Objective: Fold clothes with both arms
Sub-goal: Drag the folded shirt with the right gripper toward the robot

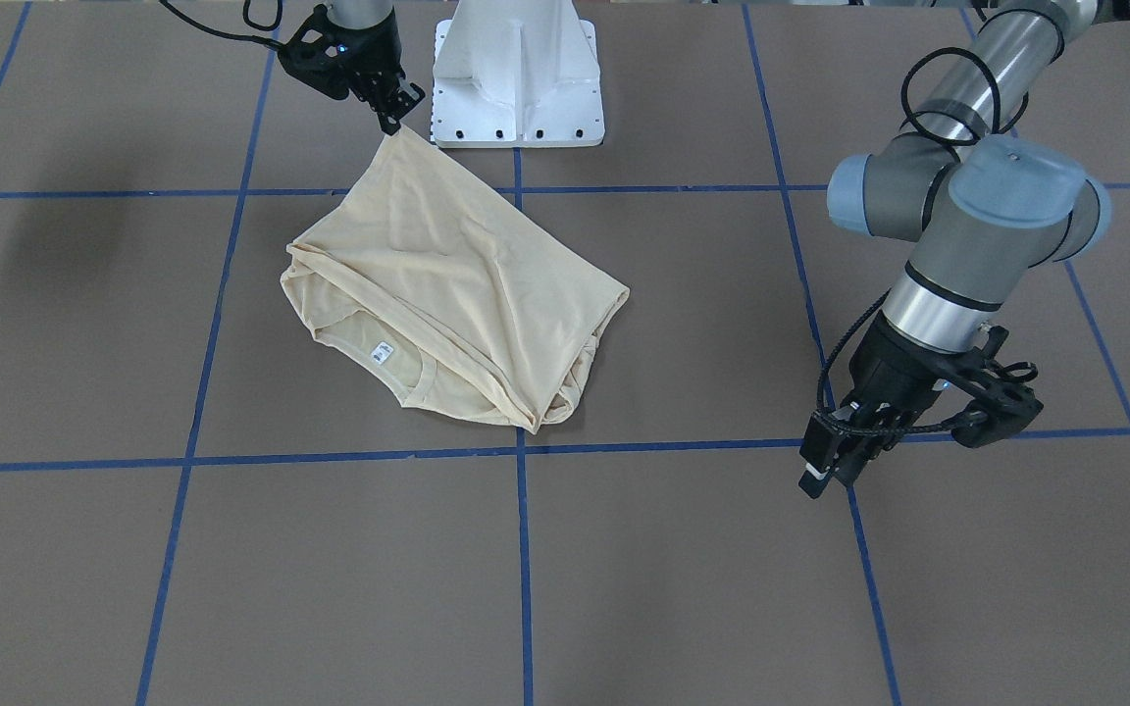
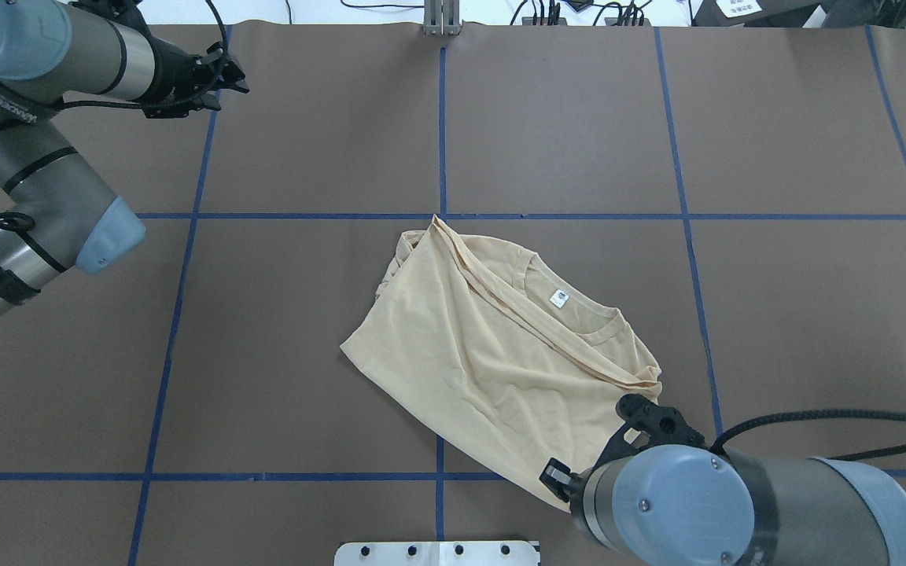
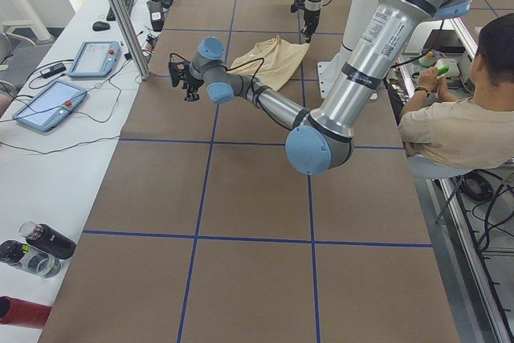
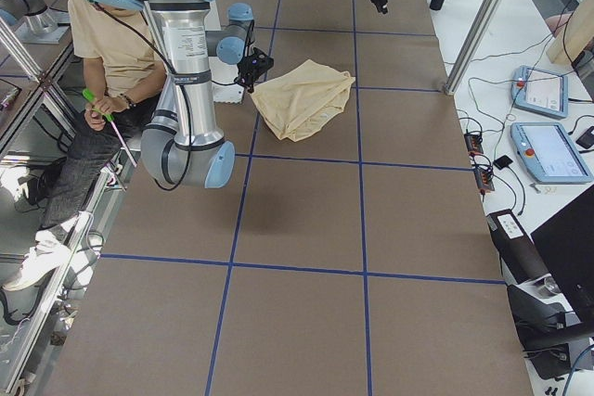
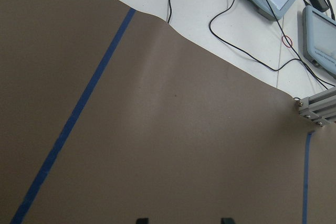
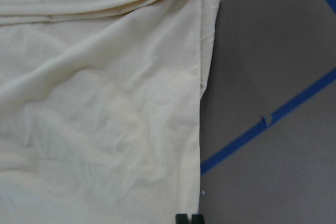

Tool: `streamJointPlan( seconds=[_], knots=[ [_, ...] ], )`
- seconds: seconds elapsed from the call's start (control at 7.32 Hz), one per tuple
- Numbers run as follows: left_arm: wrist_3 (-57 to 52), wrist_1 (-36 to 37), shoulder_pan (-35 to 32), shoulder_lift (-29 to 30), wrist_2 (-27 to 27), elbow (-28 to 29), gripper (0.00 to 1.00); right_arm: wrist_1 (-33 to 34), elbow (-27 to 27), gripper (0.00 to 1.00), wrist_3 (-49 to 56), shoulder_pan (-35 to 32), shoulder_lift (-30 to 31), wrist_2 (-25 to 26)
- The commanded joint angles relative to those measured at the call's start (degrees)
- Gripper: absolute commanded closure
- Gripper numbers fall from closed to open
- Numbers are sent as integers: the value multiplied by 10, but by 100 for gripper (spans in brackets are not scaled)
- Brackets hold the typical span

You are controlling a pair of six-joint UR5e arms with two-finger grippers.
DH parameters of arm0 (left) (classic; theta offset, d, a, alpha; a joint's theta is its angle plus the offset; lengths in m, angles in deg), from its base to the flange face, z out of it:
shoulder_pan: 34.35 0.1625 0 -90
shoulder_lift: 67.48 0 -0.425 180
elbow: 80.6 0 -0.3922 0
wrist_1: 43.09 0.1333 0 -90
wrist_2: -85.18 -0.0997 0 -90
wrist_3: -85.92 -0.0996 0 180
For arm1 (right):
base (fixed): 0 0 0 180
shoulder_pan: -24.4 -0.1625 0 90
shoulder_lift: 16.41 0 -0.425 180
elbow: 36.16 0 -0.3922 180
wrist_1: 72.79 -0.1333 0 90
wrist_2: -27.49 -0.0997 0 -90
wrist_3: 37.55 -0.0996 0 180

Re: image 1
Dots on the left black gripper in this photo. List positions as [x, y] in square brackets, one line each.
[894, 371]

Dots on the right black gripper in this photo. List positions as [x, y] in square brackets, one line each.
[378, 51]

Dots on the beige printed t-shirt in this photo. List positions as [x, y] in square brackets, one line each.
[456, 301]

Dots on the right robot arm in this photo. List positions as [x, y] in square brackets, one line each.
[359, 14]

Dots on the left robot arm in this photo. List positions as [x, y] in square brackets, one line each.
[981, 207]

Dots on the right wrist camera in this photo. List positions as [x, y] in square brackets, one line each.
[305, 56]

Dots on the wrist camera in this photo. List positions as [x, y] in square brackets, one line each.
[305, 56]
[1002, 402]

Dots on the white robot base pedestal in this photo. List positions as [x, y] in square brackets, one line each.
[513, 74]

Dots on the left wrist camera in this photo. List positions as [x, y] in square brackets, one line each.
[1002, 402]

